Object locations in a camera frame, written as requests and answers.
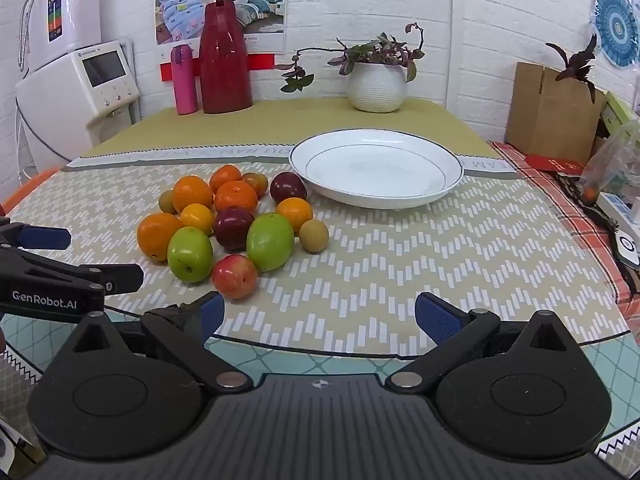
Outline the black patterned strap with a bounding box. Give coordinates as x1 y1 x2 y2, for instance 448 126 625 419
547 170 640 296

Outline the white wall water purifier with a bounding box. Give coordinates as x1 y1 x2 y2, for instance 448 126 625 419
25 0 103 73

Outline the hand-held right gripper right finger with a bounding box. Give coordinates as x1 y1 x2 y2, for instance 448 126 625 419
387 291 586 396

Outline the red thermos jug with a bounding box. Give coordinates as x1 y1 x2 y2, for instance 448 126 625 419
199 0 254 115

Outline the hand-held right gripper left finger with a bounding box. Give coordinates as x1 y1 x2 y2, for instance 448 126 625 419
57 291 253 394

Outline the orange tangerine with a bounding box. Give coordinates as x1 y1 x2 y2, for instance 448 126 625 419
275 197 314 231
209 165 243 193
172 175 215 213
214 180 259 213

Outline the small white device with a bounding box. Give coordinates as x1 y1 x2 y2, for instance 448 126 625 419
612 232 640 266

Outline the plaid cloth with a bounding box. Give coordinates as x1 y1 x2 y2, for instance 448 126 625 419
490 140 640 306

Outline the red apple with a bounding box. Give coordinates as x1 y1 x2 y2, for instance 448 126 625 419
211 254 259 300

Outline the green box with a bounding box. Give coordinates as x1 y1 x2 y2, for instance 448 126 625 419
595 91 640 161

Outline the white wall pipe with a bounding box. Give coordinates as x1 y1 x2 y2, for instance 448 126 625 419
442 0 457 108

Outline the small yellow orange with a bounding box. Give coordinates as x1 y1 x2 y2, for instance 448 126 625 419
180 203 216 236

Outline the grey appliance hose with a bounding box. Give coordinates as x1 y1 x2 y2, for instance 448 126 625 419
16 0 38 73

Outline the white ribbed plant pot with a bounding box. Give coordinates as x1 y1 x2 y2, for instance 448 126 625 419
346 62 408 113

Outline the large green apple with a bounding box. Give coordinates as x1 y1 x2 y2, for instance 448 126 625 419
246 213 295 273

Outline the dark purple plant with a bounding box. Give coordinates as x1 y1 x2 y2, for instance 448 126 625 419
545 34 598 103

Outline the large orange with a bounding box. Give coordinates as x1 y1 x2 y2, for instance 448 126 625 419
137 212 183 262

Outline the dark red plum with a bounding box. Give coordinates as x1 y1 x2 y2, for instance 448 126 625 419
270 172 308 206
214 206 256 253

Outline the pink bottle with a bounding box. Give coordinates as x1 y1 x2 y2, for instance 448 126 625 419
170 44 199 116

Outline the red envelope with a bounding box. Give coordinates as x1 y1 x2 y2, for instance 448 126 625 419
525 154 586 176

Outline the purple green trailing plant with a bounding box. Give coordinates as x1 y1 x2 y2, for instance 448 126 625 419
275 22 426 93

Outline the white plate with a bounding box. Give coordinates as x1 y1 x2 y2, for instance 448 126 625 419
289 129 464 209

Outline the blue round wall decoration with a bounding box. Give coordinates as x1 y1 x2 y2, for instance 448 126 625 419
590 0 640 68

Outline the cardboard box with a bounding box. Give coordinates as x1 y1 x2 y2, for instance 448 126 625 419
505 62 608 166

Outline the white machine with screen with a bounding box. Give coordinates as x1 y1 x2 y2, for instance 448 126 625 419
15 40 141 171

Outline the clear plastic bag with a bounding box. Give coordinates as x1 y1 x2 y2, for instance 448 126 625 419
580 120 640 206

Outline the small green apple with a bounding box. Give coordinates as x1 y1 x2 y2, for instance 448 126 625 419
167 226 215 283

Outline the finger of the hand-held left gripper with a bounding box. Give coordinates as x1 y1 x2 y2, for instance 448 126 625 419
0 216 72 252
75 262 145 295

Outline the green chevron tablecloth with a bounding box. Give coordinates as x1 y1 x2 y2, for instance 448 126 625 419
0 97 640 466

